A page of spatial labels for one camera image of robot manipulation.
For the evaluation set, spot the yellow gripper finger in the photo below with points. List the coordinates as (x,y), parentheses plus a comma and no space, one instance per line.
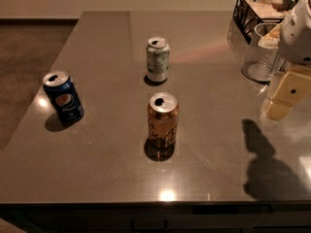
(292,88)
(300,70)

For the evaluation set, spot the orange soda can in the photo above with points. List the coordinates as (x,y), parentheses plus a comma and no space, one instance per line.
(163,112)

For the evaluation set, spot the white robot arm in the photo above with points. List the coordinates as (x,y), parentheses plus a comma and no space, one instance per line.
(294,44)

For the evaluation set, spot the green white 7up can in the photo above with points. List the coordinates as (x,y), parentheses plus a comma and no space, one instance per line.
(158,52)

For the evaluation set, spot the blue pepsi can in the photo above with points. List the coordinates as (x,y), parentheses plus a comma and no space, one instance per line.
(63,95)

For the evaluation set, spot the clear glass cup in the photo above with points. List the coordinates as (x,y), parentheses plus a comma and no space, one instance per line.
(258,63)

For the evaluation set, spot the black wire basket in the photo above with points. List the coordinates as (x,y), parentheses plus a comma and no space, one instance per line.
(248,14)

